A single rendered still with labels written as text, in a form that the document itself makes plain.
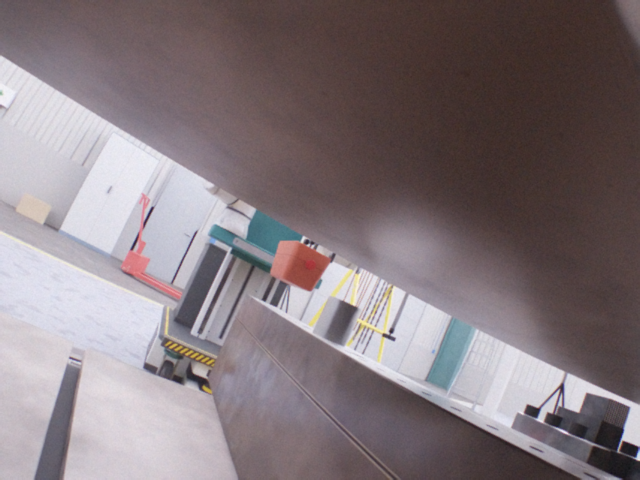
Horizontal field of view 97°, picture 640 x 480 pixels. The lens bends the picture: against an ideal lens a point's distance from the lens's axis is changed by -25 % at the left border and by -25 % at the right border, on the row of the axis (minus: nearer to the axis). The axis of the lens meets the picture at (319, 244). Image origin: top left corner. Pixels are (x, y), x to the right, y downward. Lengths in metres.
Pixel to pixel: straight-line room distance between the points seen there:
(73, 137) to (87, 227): 1.69
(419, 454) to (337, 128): 0.34
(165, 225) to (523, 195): 7.26
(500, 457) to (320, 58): 0.35
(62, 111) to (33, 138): 0.70
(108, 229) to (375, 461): 6.42
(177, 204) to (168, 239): 0.72
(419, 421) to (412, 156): 0.30
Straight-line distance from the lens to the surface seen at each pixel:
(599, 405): 1.49
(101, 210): 6.66
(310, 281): 1.17
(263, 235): 2.06
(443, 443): 0.41
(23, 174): 7.20
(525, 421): 1.57
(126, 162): 6.72
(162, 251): 7.45
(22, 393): 0.87
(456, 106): 0.19
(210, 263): 2.21
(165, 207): 7.37
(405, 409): 0.47
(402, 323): 12.56
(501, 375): 3.95
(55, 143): 7.23
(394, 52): 0.18
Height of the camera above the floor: 0.73
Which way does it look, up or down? 10 degrees up
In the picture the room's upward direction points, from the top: 25 degrees clockwise
